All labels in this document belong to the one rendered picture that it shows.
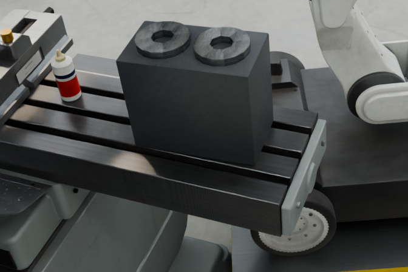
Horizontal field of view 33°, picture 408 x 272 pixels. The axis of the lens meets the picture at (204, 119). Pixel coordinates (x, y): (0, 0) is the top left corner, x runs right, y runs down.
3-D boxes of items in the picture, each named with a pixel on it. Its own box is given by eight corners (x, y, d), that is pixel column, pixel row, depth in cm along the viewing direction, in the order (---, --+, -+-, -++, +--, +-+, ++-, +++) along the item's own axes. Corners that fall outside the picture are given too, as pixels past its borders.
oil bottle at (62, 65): (68, 87, 135) (54, 41, 128) (85, 91, 134) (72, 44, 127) (57, 100, 133) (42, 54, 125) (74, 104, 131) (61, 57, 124)
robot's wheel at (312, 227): (333, 237, 167) (334, 181, 154) (336, 254, 163) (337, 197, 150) (251, 244, 168) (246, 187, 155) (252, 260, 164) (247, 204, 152)
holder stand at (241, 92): (160, 103, 128) (142, 12, 115) (274, 119, 121) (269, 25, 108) (135, 146, 120) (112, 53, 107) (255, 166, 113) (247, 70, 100)
